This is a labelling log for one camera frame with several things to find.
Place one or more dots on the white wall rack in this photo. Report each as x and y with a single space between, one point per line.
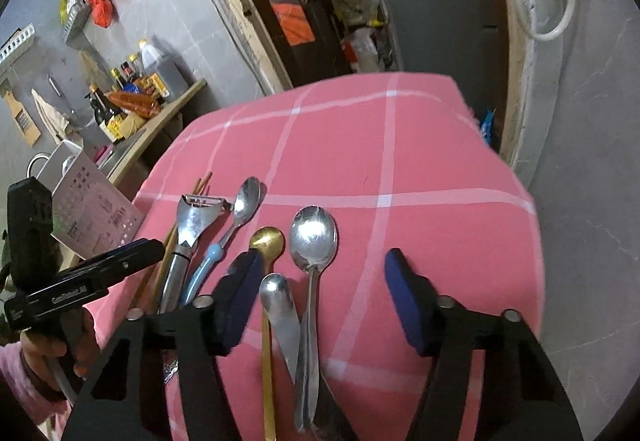
17 43

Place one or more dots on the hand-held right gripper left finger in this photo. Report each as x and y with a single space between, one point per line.
240 301

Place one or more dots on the person's left forearm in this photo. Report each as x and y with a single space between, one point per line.
15 371

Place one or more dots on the white plastic bag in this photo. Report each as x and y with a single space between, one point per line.
362 48

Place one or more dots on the gold spoon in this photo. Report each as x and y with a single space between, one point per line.
267 241

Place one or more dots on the person's left hand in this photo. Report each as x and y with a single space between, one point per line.
90 341

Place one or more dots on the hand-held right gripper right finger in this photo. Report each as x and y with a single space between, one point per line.
405 301

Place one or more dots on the white dotted box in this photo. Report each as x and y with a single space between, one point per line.
95 211

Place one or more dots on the small steel spoon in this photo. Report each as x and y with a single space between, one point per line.
275 296

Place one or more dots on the metal peeler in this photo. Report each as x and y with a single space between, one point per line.
187 226

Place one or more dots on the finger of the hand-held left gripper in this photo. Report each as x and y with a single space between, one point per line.
132 253

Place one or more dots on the yellow green packet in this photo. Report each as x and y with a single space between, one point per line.
63 6

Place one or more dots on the blue packet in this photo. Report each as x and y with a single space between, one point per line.
488 126

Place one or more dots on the red plastic bag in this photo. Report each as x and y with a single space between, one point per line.
101 6

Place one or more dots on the pink checked tablecloth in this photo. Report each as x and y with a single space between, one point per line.
400 146

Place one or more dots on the red snack pouch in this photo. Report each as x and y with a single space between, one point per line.
132 102

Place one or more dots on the large cooking oil bottle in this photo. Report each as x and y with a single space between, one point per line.
165 71

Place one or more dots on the metal wall shelf rack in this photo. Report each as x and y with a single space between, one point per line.
77 21

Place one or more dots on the dark sauce bottle white label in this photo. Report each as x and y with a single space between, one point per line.
102 108

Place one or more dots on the dark sauce bottle yellow label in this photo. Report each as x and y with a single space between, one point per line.
117 127

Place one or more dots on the wooden grater board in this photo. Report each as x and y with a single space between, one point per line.
22 118

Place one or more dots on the large steel spoon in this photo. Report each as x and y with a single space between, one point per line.
314 236

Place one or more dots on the beige hanging towel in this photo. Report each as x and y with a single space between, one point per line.
50 116

